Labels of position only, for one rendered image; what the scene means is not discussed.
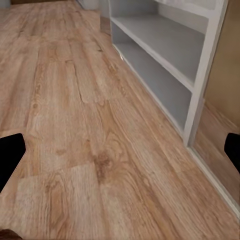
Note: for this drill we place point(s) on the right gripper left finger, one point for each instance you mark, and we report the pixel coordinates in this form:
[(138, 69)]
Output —
[(12, 149)]

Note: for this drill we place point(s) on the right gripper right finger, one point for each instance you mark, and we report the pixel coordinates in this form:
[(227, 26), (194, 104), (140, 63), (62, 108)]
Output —
[(232, 149)]

